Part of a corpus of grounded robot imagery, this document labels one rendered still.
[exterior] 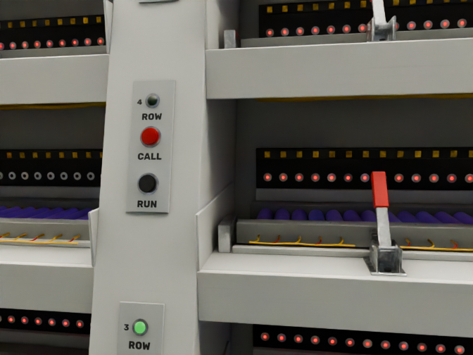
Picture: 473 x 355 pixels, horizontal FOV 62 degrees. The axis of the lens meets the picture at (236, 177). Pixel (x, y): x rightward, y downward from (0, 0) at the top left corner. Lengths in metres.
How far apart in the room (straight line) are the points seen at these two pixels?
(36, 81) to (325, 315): 0.35
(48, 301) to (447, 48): 0.42
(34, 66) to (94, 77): 0.06
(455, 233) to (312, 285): 0.16
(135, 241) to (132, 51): 0.18
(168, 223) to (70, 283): 0.11
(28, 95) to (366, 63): 0.33
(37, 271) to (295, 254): 0.24
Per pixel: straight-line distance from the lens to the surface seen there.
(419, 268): 0.38
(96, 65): 0.42
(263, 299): 0.35
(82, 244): 0.44
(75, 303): 0.40
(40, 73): 0.45
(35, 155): 0.63
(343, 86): 0.37
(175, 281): 0.35
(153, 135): 0.36
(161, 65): 0.39
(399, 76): 0.38
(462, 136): 0.59
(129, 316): 0.37
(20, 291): 0.43
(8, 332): 0.66
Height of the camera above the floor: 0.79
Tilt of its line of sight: 7 degrees up
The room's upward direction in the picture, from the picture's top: 1 degrees clockwise
